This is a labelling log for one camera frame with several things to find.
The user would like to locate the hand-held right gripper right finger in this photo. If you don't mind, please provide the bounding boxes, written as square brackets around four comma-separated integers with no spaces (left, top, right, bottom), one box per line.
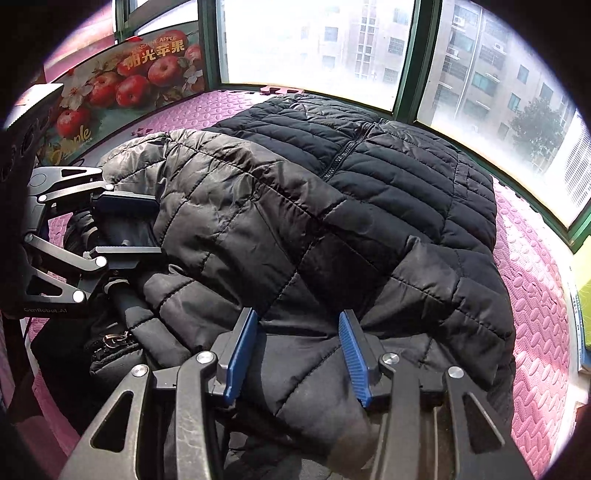
[338,310,536,480]

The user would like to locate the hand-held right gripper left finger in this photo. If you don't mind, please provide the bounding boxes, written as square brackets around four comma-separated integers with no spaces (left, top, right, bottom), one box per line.
[58,307,259,480]

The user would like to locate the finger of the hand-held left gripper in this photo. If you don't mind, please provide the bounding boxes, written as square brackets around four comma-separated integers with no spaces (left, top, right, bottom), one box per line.
[23,233,164,305]
[28,166,160,217]

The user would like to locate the black puffer jacket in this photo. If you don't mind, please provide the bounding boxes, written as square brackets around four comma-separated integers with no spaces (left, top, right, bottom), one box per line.
[30,92,517,480]

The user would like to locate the apple print carton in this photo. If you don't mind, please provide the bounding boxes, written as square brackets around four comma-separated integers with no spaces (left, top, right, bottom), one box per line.
[34,28,206,167]

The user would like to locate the pink foam puzzle mat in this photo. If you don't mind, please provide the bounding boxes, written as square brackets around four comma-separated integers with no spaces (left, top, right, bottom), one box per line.
[0,85,575,480]

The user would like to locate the yellow-green cardboard box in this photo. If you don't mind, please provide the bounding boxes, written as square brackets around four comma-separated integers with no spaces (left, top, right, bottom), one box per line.
[570,263,591,365]

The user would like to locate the grey apartment building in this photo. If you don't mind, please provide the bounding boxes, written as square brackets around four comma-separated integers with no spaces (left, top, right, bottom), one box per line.
[298,0,414,88]

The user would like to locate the tree outside window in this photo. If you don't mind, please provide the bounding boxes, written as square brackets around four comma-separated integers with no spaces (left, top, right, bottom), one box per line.
[510,98,566,162]

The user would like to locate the white air conditioner unit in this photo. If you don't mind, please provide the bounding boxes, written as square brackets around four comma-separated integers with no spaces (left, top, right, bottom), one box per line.
[566,122,591,210]

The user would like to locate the beige apartment building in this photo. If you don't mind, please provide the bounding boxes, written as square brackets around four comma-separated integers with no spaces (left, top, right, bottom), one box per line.
[431,0,573,153]

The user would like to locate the green window frame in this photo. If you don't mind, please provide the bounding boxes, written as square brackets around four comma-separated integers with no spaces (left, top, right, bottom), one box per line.
[113,0,591,254]

